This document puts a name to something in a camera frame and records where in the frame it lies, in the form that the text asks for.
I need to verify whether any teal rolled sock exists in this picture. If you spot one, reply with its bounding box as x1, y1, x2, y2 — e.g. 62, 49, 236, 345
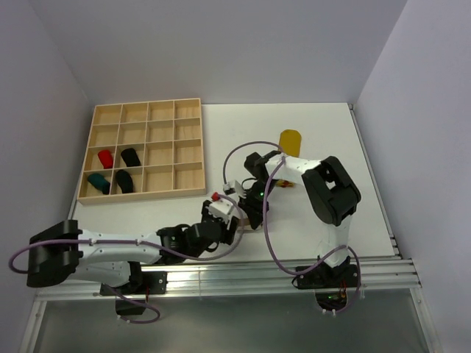
87, 173, 110, 195

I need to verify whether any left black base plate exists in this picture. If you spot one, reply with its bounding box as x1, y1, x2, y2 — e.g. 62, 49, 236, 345
99, 271, 167, 296

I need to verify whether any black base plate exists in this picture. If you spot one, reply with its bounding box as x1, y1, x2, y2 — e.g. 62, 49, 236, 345
291, 262, 360, 290
99, 271, 167, 296

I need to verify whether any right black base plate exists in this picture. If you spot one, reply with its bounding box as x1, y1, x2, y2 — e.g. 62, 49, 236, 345
291, 262, 360, 290

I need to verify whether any aluminium front rail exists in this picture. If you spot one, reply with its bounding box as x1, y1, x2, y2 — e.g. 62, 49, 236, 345
35, 257, 421, 302

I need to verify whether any black rolled sock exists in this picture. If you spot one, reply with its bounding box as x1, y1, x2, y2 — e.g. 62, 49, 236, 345
121, 148, 141, 168
116, 169, 135, 193

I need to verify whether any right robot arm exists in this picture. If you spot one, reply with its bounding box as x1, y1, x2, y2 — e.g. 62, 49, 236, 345
238, 151, 361, 287

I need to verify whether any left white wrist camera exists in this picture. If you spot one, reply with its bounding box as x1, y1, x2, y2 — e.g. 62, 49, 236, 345
208, 192, 235, 223

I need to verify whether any yellow cartoon sock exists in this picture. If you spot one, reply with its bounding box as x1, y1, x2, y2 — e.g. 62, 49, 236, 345
277, 129, 303, 189

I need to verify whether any black rolled sock upper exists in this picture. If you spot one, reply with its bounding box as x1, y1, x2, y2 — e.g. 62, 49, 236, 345
121, 148, 141, 168

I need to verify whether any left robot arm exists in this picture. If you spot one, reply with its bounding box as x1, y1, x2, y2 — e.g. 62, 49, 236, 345
26, 215, 239, 293

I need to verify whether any red rolled sock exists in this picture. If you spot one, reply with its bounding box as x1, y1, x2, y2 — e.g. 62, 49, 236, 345
97, 149, 113, 169

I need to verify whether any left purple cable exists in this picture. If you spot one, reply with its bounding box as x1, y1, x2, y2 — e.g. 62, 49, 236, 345
7, 194, 244, 324

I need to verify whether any black rolled sock lower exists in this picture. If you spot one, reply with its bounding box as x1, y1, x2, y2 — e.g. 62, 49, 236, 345
116, 169, 135, 193

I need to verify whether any wooden compartment tray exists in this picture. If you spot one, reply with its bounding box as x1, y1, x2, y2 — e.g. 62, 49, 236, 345
77, 98, 206, 205

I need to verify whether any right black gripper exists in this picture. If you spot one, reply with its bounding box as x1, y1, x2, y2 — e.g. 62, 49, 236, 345
238, 179, 278, 230

